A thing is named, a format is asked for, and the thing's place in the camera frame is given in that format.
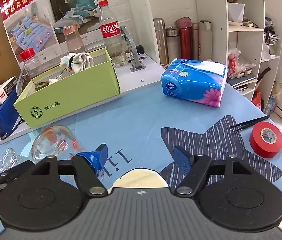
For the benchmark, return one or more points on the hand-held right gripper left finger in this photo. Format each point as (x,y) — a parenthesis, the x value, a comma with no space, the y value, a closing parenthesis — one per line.
(100,156)

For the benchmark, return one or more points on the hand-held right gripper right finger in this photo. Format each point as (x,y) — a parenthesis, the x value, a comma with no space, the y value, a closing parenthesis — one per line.
(182,162)

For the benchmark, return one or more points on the cream soft cloth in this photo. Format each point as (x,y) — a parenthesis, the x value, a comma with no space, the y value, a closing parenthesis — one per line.
(141,178)

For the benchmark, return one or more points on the green cardboard box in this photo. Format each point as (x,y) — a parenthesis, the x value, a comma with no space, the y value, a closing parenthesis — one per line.
(68,100)

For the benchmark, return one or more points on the white sock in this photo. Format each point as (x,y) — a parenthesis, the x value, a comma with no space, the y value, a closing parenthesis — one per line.
(81,61)

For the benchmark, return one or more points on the small clear glass mug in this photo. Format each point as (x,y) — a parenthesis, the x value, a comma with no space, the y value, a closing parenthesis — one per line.
(11,157)

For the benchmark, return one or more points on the blue metal box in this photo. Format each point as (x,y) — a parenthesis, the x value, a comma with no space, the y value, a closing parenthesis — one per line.
(1,120)

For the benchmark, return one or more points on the goldfish print glass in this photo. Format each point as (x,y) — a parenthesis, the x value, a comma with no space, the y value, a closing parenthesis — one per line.
(51,140)

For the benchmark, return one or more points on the white labelled carton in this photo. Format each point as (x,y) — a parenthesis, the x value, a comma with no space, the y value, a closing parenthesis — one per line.
(1,92)

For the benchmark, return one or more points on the red tape roll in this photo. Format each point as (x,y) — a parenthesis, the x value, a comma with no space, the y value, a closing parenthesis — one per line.
(255,142)

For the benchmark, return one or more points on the blue tissue pack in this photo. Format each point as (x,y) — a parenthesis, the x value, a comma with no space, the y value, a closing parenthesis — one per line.
(188,85)

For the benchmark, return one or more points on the black tweezers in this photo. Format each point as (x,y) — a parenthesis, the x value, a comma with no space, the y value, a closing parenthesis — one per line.
(250,123)

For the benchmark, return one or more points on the small white cloth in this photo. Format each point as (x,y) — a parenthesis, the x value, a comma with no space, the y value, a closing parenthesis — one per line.
(53,81)

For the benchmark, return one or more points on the camouflage cloth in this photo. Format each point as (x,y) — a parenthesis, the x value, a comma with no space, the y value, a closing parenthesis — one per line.
(41,85)

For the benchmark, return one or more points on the small red bag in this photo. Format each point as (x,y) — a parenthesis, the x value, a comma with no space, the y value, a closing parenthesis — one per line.
(256,99)

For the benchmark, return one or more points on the stack of notebooks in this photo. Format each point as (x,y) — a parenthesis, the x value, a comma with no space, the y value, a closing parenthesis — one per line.
(243,80)

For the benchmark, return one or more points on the clear jar red lid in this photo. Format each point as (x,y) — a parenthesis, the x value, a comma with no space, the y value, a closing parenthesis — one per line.
(30,65)

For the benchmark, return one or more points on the red white plastic bag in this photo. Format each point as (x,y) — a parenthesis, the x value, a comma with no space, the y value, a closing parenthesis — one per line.
(235,62)

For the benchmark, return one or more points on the pink-lidded clear bottle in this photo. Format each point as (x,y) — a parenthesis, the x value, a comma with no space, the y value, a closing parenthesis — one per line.
(74,42)

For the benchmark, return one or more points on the short steel flask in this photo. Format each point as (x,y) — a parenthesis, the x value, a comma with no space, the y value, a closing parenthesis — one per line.
(173,45)

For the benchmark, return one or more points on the brown flask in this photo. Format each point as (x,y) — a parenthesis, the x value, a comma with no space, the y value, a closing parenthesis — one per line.
(195,42)

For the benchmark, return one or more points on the tall silver flask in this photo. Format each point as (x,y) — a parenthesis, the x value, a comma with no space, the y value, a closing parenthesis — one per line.
(160,42)

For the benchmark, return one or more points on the grey flask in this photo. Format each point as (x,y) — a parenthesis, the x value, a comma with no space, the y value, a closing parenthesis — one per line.
(205,42)

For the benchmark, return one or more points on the red flask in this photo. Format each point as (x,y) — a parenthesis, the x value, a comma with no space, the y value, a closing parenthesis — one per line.
(184,40)

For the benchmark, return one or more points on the clear cola bottle red cap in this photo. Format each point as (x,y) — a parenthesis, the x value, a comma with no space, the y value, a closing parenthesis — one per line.
(109,30)

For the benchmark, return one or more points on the white shelf unit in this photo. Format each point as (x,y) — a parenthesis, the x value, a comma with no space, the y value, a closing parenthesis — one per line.
(211,5)

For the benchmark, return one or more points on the potted plant white pot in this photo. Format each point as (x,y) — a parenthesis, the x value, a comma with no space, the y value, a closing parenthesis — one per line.
(235,11)

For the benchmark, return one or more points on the silver metal bracket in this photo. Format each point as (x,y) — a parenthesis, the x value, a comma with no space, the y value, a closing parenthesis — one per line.
(136,60)

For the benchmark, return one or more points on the wall calendar poster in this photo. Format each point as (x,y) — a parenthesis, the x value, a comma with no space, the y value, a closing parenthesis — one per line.
(43,17)

